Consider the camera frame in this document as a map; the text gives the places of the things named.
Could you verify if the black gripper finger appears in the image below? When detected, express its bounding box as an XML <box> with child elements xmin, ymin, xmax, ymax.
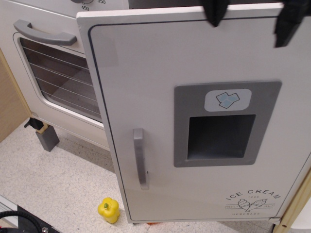
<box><xmin>200</xmin><ymin>0</ymin><xmax>230</xmax><ymax>27</ymax></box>
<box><xmin>274</xmin><ymin>0</ymin><xmax>311</xmax><ymax>48</ymax></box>

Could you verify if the white toy fridge door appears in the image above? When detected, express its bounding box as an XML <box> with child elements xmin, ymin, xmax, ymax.
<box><xmin>77</xmin><ymin>3</ymin><xmax>311</xmax><ymax>223</ymax></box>

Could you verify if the grey oven temperature knob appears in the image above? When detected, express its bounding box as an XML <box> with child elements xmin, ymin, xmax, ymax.
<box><xmin>71</xmin><ymin>0</ymin><xmax>93</xmax><ymax>4</ymax></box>

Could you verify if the white toy oven door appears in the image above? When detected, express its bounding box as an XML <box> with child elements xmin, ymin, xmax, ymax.
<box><xmin>0</xmin><ymin>11</ymin><xmax>109</xmax><ymax>150</ymax></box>

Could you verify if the grey kitchen leg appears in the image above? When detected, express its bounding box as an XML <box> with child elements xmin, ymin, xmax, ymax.
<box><xmin>36</xmin><ymin>126</ymin><xmax>60</xmax><ymax>152</ymax></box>

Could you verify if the yellow toy bell pepper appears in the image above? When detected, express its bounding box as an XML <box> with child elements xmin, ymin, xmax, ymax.
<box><xmin>97</xmin><ymin>197</ymin><xmax>120</xmax><ymax>223</ymax></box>

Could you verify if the grey fridge door handle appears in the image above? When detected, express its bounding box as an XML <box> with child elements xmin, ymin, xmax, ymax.
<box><xmin>133</xmin><ymin>128</ymin><xmax>149</xmax><ymax>190</ymax></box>

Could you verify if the grey oven door handle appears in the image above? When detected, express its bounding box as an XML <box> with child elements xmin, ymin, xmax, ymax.
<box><xmin>14</xmin><ymin>19</ymin><xmax>77</xmax><ymax>46</ymax></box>

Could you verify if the wooden frame post right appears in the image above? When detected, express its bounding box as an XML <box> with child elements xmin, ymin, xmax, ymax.
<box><xmin>273</xmin><ymin>171</ymin><xmax>311</xmax><ymax>233</ymax></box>

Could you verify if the wooden frame post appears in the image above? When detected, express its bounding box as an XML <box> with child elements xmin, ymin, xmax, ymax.
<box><xmin>0</xmin><ymin>47</ymin><xmax>47</xmax><ymax>134</ymax></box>
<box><xmin>273</xmin><ymin>171</ymin><xmax>311</xmax><ymax>233</ymax></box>

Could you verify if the black clamp on frame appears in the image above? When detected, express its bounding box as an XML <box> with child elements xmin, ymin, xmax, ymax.
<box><xmin>24</xmin><ymin>117</ymin><xmax>44</xmax><ymax>131</ymax></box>

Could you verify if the wooden frame post left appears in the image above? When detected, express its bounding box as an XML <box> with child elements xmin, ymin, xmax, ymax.
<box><xmin>0</xmin><ymin>47</ymin><xmax>47</xmax><ymax>134</ymax></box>

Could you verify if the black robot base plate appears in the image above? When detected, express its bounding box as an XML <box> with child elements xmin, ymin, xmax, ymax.
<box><xmin>0</xmin><ymin>206</ymin><xmax>60</xmax><ymax>233</ymax></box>

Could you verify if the black cable at base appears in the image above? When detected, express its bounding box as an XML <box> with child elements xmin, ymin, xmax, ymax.
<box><xmin>0</xmin><ymin>210</ymin><xmax>34</xmax><ymax>233</ymax></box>

